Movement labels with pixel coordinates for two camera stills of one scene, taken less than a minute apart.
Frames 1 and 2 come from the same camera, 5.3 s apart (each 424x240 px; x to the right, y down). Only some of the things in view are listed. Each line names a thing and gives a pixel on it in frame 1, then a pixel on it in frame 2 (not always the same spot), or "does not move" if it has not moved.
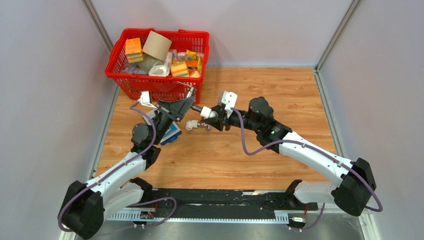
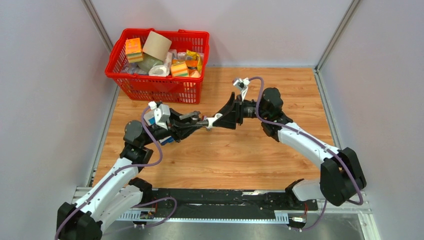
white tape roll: (160, 70) does not move
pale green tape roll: (148, 62) does not move
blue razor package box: (173, 131) does not move
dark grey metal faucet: (190, 94) → (194, 117)
